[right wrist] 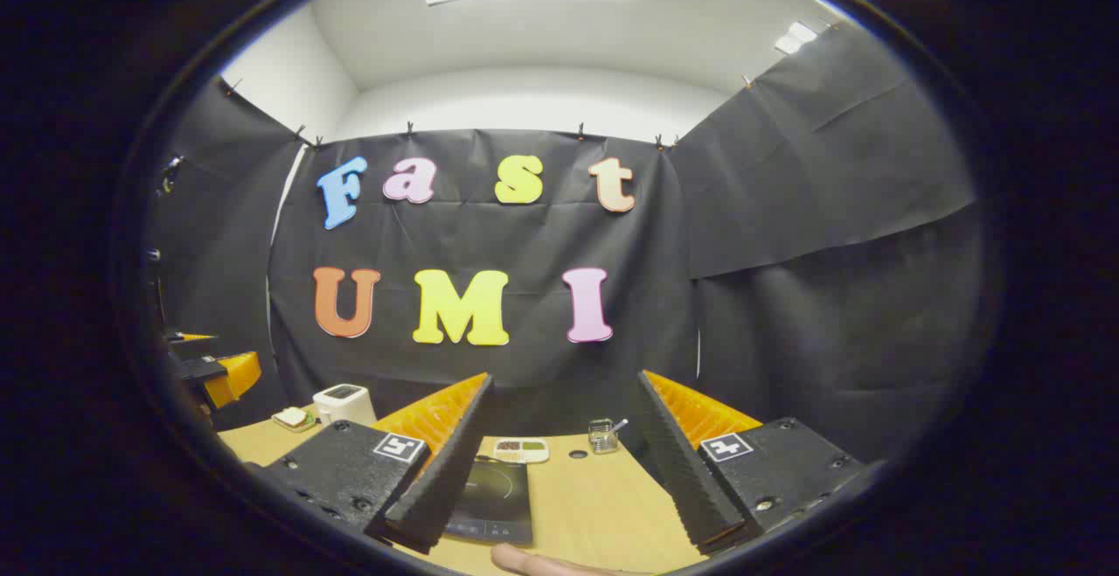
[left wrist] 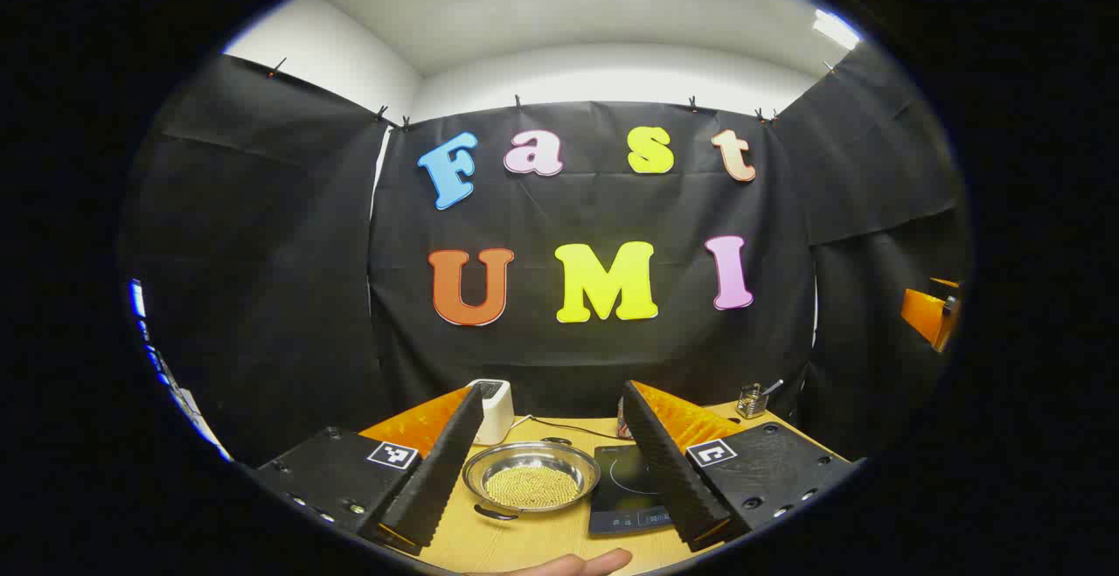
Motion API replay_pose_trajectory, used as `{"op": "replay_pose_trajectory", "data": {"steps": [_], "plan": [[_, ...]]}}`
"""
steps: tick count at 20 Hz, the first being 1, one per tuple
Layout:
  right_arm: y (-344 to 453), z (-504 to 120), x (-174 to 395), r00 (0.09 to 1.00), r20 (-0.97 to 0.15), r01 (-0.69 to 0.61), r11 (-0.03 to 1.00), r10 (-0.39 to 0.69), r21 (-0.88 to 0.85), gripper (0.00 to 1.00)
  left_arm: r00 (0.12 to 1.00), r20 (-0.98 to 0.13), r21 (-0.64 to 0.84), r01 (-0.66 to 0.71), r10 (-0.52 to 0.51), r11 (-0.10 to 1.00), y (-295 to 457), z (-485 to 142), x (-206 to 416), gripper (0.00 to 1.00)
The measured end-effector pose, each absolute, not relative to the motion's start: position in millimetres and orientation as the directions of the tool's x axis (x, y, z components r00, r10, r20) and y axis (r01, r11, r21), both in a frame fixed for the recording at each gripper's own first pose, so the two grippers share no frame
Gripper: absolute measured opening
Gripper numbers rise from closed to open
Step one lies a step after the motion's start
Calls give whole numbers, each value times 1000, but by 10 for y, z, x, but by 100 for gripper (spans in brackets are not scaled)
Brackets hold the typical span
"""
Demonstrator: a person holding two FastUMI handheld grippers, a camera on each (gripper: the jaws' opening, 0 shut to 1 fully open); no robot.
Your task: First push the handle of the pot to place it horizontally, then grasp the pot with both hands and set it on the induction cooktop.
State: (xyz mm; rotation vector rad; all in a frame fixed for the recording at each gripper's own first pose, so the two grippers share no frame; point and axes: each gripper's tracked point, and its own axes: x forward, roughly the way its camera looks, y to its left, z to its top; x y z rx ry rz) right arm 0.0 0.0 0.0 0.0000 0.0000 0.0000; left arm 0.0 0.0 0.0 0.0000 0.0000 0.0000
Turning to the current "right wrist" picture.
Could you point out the black induction cooktop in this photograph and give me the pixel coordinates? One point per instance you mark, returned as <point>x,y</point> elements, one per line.
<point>498,497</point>

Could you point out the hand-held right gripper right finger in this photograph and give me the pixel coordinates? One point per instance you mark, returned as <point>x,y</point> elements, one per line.
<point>686,471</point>

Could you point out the pale green tray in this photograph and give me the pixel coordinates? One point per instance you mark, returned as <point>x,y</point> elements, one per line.
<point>308,426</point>

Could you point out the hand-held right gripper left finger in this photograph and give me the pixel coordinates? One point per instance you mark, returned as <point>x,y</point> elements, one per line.
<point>446,471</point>

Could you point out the white toaster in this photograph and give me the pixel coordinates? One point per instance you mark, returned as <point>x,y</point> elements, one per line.
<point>345,405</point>

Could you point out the small ceiling light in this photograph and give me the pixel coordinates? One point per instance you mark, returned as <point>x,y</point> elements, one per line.
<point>795,38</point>

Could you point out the white divided dish with beans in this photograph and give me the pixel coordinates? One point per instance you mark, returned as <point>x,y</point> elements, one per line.
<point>520,450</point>

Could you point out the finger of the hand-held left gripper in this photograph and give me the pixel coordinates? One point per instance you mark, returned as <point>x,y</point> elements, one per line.
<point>234,377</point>
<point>192,344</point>

